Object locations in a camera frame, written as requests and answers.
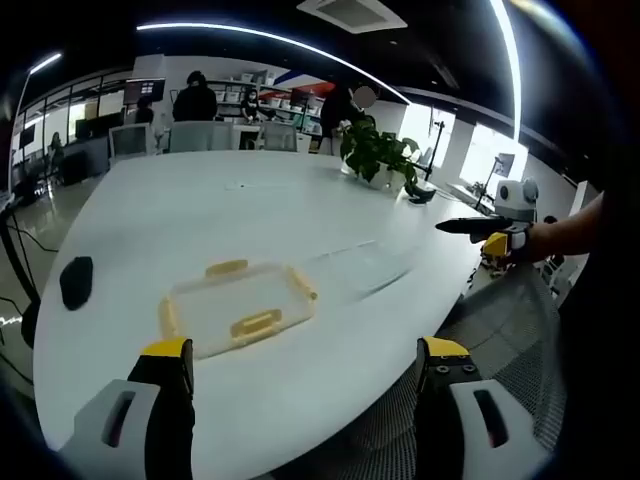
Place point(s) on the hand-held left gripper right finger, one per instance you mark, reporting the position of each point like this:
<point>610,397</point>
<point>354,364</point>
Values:
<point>465,410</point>

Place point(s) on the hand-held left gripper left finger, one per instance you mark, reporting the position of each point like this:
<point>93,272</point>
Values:
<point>127,415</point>

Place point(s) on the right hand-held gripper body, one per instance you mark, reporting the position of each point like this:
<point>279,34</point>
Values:
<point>516,199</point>

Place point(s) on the clear plastic food container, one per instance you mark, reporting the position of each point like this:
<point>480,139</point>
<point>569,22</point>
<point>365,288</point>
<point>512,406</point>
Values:
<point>367,267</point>

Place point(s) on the clear container lid yellow latches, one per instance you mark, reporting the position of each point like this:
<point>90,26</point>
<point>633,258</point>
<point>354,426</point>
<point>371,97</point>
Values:
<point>240,306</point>

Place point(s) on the small tan objects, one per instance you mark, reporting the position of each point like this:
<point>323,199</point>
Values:
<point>496,264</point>

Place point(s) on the black curved object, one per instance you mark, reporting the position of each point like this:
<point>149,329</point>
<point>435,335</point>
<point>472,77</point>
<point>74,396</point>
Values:
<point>421,195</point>

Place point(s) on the grey mesh office chair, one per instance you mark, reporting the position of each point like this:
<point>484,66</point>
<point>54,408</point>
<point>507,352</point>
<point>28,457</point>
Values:
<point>500,320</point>

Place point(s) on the black tripod stand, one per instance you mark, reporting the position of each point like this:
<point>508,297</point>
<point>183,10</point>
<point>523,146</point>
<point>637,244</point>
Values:
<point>436,145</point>

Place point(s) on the green potted plant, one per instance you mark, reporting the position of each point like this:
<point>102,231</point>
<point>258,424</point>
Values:
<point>377,152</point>

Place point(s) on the black computer mouse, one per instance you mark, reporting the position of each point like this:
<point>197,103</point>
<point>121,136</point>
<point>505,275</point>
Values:
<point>76,282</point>

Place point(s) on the shelf of white storage boxes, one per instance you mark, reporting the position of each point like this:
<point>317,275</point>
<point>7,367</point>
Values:
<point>280,102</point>

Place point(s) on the ceiling air vent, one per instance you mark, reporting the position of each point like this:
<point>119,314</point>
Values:
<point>350,12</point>

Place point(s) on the white office chair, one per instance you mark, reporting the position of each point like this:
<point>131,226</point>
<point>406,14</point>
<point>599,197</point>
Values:
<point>131,139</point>

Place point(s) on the dark wall monitor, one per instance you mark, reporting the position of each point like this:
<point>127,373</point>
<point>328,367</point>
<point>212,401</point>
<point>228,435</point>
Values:
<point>145,91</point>

